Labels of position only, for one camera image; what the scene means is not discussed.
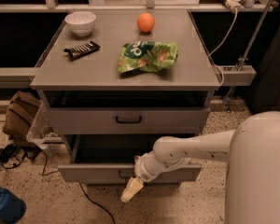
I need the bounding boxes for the blue jug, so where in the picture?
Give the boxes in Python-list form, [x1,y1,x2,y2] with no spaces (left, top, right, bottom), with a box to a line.
[0,188,26,224]

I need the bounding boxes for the white bowl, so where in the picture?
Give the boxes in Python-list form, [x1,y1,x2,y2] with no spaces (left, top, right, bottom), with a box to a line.
[64,11,96,36]

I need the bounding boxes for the grey drawer cabinet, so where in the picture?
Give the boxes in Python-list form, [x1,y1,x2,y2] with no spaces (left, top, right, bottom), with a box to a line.
[30,8,222,187]

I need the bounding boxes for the metal stand pole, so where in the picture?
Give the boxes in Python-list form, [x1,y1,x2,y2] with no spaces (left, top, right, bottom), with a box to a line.
[223,0,273,113]

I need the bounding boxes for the brown backpack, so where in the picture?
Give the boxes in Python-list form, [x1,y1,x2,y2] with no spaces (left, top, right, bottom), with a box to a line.
[3,91,41,147]

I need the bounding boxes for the grey drawer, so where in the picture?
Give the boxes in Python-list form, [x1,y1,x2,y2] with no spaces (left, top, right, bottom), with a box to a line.
[49,107,210,134]
[57,133,203,185]

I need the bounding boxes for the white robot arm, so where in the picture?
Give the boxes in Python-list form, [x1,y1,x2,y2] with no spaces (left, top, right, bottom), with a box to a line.
[121,111,280,224]

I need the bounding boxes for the black floor cable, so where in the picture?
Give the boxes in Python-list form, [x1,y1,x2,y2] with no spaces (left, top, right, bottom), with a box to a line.
[0,143,117,224]

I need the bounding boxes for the grey top drawer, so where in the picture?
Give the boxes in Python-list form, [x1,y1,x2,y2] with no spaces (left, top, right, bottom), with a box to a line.
[49,107,210,134]

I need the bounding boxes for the dark cabinet at right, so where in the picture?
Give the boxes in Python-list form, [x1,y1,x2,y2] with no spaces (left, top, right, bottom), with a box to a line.
[245,0,280,114]

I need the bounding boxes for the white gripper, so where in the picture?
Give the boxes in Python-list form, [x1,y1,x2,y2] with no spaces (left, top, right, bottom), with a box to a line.
[120,152,165,203]

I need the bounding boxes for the orange fruit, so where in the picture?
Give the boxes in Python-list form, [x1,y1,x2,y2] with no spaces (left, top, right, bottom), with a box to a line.
[137,13,155,33]

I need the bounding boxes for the clear plastic bin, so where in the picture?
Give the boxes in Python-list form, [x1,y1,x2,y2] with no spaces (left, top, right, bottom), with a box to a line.
[26,105,63,151]

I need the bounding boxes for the dark chocolate bar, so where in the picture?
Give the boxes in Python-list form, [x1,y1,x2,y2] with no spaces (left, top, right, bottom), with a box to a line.
[63,41,101,60]

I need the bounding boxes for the white hanging cable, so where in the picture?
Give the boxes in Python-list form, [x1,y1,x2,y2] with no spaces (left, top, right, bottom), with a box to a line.
[206,7,239,88]

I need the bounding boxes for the green chip bag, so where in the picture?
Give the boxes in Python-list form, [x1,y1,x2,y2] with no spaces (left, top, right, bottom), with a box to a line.
[118,41,178,74]

